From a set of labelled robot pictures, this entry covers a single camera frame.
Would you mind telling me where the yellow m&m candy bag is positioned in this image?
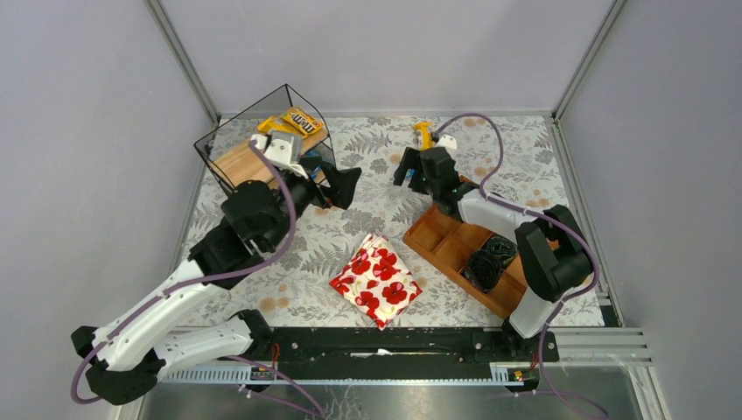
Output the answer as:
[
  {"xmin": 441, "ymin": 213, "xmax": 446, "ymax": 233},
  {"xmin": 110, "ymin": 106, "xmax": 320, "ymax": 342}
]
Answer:
[{"xmin": 281, "ymin": 107, "xmax": 325, "ymax": 137}]

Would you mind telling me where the yellow candy bar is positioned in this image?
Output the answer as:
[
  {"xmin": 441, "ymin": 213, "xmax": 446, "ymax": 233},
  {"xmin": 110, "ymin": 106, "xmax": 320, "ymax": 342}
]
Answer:
[
  {"xmin": 257, "ymin": 115, "xmax": 293, "ymax": 134},
  {"xmin": 413, "ymin": 121, "xmax": 435, "ymax": 151}
]

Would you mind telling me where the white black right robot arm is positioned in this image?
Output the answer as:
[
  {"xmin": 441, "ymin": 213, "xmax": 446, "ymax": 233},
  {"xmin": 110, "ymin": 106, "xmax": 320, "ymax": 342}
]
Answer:
[{"xmin": 393, "ymin": 147, "xmax": 600, "ymax": 339}]

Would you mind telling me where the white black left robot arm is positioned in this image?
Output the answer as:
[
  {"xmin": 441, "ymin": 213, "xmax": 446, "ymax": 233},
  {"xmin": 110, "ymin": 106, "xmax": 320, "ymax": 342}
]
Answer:
[{"xmin": 71, "ymin": 157, "xmax": 361, "ymax": 405}]

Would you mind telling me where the brown wooden divided tray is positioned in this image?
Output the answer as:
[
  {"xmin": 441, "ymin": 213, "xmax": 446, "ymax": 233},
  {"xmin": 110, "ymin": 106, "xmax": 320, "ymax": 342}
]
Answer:
[{"xmin": 403, "ymin": 205, "xmax": 527, "ymax": 319}]

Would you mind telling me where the floral patterned table mat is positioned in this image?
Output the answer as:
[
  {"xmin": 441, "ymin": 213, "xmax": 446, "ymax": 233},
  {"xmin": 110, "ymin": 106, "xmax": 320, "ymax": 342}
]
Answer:
[{"xmin": 164, "ymin": 115, "xmax": 607, "ymax": 329}]

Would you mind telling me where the red poppy folded cloth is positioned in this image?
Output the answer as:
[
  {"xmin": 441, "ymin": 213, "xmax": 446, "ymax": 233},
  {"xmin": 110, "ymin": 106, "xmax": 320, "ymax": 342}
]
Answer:
[{"xmin": 329, "ymin": 234, "xmax": 423, "ymax": 331}]

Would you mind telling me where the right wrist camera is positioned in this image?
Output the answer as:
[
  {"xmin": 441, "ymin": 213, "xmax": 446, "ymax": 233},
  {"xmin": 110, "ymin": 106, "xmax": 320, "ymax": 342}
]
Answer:
[{"xmin": 435, "ymin": 134, "xmax": 458, "ymax": 152}]

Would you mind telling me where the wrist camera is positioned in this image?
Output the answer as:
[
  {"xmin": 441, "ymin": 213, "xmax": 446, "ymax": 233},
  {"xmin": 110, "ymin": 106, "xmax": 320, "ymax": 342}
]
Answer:
[
  {"xmin": 435, "ymin": 134, "xmax": 458, "ymax": 152},
  {"xmin": 249, "ymin": 129, "xmax": 309, "ymax": 179}
]

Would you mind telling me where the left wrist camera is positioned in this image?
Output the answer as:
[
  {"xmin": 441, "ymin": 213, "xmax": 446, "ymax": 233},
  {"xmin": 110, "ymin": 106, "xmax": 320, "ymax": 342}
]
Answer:
[{"xmin": 249, "ymin": 129, "xmax": 309, "ymax": 179}]

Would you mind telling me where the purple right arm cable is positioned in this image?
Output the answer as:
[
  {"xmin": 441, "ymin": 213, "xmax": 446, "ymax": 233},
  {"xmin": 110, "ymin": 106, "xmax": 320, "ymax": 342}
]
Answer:
[{"xmin": 434, "ymin": 113, "xmax": 611, "ymax": 418}]

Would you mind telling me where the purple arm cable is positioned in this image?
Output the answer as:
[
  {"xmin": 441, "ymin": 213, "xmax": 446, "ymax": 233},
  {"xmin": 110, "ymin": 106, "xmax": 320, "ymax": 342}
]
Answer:
[
  {"xmin": 434, "ymin": 113, "xmax": 611, "ymax": 418},
  {"xmin": 70, "ymin": 138, "xmax": 329, "ymax": 417}
]

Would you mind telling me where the black wire wooden shelf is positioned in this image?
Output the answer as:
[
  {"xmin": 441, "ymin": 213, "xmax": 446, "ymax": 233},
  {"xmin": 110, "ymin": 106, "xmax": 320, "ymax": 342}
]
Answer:
[{"xmin": 193, "ymin": 83, "xmax": 335, "ymax": 194}]

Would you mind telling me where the black coiled cable roll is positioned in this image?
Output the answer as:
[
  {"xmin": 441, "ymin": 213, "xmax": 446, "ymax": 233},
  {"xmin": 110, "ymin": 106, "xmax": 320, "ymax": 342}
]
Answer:
[{"xmin": 463, "ymin": 248, "xmax": 504, "ymax": 293}]

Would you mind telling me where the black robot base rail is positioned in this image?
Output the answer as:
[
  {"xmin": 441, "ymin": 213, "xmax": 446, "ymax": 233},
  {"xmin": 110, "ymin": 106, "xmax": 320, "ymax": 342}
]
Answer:
[{"xmin": 241, "ymin": 325, "xmax": 560, "ymax": 382}]

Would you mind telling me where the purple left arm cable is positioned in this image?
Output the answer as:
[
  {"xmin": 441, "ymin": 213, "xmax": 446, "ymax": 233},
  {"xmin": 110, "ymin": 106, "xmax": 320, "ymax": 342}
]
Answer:
[{"xmin": 70, "ymin": 138, "xmax": 329, "ymax": 417}]

